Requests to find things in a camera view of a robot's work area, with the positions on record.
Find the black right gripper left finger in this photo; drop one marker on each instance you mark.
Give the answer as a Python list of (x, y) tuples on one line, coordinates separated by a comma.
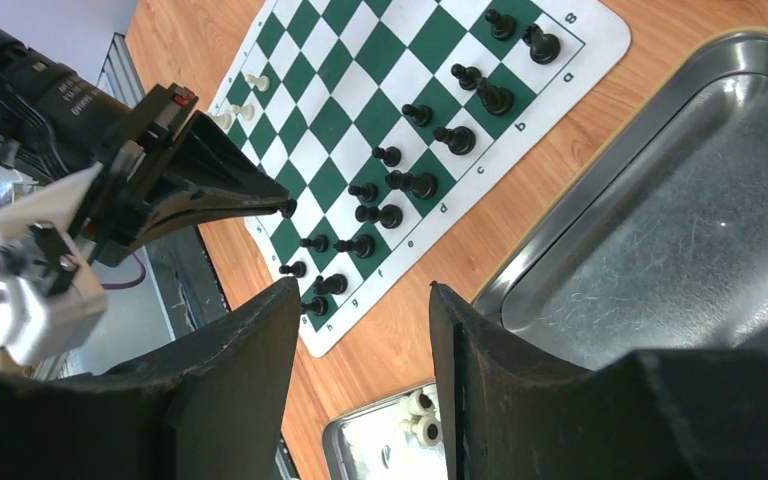
[(209, 405)]

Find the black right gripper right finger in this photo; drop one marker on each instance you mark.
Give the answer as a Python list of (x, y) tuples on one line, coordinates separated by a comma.
[(513, 411)]

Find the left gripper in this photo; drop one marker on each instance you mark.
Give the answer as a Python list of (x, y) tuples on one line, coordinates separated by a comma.
[(189, 158)]

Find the black bishop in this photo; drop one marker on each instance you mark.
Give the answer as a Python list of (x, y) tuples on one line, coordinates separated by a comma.
[(362, 246), (335, 284)]

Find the black knight piece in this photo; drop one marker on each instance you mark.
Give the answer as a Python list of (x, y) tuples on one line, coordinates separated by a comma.
[(496, 100)]

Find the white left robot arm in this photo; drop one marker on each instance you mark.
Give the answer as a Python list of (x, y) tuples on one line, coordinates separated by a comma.
[(51, 119)]

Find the green white chess mat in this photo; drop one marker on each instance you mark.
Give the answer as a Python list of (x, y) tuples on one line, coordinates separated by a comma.
[(313, 98)]

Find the metal tin with black pieces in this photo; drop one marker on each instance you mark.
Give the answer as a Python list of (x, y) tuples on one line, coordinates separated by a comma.
[(662, 242)]

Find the metal tin lid tray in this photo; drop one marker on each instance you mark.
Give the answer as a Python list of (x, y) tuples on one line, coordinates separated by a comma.
[(399, 437)]

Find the black piece at h file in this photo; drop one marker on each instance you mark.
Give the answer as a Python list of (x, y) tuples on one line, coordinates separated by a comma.
[(317, 306)]

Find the black bishop in tin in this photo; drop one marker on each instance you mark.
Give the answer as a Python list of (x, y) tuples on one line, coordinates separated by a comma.
[(335, 284)]

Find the black queen in tin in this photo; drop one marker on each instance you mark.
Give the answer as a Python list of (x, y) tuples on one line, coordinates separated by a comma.
[(389, 216)]

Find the black piece in tin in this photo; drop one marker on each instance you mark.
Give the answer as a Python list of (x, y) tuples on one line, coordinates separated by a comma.
[(459, 140)]

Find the black pawn by corner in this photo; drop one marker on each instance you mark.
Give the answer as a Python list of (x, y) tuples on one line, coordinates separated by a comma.
[(502, 26)]

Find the black rook corner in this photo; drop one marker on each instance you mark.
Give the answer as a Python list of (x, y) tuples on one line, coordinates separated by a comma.
[(544, 47)]

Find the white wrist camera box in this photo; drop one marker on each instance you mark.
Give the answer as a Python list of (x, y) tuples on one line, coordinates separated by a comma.
[(50, 298)]

